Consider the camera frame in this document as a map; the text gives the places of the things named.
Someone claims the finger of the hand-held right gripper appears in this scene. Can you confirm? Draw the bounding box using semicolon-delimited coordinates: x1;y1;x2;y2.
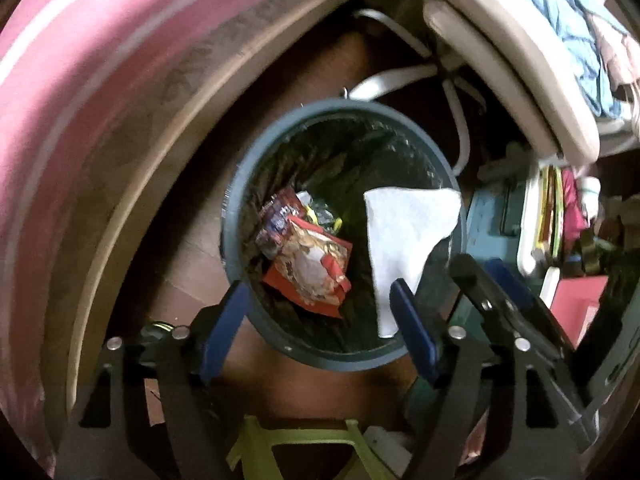
448;254;551;356
484;258;576;356

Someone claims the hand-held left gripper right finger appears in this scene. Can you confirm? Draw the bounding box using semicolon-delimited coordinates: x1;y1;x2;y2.
390;277;593;480

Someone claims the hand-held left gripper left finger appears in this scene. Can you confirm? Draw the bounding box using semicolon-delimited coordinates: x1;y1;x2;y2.
55;280;251;480

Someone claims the red snack bag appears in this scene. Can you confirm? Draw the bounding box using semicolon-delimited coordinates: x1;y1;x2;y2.
262;217;353;318

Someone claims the dark round trash bin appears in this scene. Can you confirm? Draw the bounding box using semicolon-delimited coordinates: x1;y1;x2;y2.
220;99;468;372

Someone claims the teal box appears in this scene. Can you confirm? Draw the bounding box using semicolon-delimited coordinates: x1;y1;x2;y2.
467;180;526;261

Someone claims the white basket of books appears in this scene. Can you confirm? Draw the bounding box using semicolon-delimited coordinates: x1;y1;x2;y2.
517;165;566;276

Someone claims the pink flat box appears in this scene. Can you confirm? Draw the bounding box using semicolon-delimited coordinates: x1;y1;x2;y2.
550;275;608;351

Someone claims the white cup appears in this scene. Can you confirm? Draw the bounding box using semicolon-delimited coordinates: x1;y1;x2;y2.
575;176;601;221

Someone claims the purple snack packet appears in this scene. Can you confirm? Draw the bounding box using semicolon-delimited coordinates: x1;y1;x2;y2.
255;187;306;261

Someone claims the green plastic stool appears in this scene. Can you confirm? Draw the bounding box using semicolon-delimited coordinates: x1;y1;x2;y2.
225;415;381;480

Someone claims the cream padded chair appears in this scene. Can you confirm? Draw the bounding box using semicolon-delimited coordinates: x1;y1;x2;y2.
350;0;640;171

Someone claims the pale pink cloth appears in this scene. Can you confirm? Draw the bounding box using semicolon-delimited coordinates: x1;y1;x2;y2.
585;10;640;91

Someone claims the pink striped bed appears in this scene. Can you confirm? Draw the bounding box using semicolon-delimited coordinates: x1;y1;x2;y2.
0;0;391;466

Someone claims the light blue cloth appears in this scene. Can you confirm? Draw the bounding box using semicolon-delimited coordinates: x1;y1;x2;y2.
500;0;631;121

